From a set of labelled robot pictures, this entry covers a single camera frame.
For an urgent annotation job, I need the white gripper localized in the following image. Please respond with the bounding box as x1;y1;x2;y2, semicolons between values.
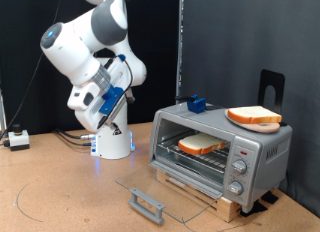
67;57;136;133

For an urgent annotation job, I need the black spatula with blue block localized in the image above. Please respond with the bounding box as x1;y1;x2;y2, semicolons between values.
175;94;223;115

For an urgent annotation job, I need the white bread slice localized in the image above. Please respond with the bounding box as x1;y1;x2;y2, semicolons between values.
177;132;227;156
227;105;283;124

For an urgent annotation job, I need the silver oven temperature knob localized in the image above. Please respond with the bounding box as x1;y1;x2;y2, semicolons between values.
232;159;248;175

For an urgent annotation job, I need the silver oven timer knob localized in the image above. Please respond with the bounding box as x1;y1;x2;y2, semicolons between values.
227;180;244;196

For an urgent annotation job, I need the silver toaster oven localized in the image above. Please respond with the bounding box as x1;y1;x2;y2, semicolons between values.
148;101;294;214

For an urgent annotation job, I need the vertical metal pole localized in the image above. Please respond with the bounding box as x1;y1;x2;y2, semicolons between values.
175;0;185;105

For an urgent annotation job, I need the emergency stop button box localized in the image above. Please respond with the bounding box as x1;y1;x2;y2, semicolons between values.
8;123;30;152

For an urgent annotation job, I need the round pinkish wooden plate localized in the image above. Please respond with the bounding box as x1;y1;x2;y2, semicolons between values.
224;108;281;134

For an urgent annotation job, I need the wooden pallet base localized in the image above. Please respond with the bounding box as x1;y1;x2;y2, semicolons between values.
155;168;243;224

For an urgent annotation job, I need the black metal bookend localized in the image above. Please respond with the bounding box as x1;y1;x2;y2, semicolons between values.
258;69;288;127

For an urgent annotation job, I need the black tape patch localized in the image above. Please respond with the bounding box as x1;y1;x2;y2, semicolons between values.
260;190;280;205

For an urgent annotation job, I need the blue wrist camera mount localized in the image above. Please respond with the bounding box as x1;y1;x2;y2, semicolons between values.
98;86;125;115

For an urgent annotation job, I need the black camera cable on arm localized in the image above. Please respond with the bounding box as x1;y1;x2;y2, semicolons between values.
96;53;134;130

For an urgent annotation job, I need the cable with silver connector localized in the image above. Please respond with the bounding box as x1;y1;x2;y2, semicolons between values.
53;128;97;140

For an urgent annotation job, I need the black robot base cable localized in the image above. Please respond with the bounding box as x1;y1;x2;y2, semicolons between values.
56;131;94;147

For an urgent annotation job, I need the wire oven rack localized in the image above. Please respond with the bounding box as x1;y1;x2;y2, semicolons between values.
156;128;232;175

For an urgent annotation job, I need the thin black hanging cable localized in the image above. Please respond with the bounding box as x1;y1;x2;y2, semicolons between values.
0;0;65;147

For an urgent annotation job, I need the metal frame leg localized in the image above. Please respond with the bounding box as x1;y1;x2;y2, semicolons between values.
0;88;8;137

